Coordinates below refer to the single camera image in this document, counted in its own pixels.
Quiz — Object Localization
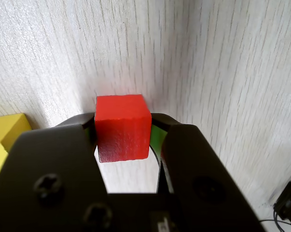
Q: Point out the yellow wooden cube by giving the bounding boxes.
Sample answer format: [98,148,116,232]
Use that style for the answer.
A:
[0,113,33,187]

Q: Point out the red wooden cube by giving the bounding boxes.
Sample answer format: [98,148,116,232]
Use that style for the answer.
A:
[94,94,152,163]

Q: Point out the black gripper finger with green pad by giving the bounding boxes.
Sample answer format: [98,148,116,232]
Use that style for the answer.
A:
[0,112,112,232]
[149,113,266,232]

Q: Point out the thin black wires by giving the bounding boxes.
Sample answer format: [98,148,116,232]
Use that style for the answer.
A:
[258,210,291,232]

